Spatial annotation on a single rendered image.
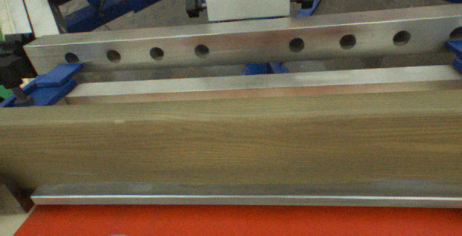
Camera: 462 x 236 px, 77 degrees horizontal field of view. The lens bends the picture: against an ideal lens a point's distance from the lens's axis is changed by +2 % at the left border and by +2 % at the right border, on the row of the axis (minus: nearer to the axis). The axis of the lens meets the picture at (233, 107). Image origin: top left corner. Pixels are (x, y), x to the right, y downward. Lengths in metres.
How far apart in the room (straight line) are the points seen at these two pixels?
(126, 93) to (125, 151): 0.19
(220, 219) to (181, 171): 0.06
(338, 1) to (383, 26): 1.65
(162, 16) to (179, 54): 1.72
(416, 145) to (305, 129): 0.07
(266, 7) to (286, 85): 0.14
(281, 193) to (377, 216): 0.09
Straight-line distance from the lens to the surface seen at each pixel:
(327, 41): 0.43
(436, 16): 0.46
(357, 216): 0.28
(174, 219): 0.28
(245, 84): 0.38
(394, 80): 0.40
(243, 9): 0.46
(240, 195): 0.23
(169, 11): 2.17
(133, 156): 0.24
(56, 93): 0.45
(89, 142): 0.25
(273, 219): 0.27
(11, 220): 0.36
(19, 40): 0.57
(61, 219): 0.33
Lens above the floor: 1.49
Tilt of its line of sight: 65 degrees down
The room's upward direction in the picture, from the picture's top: 18 degrees counter-clockwise
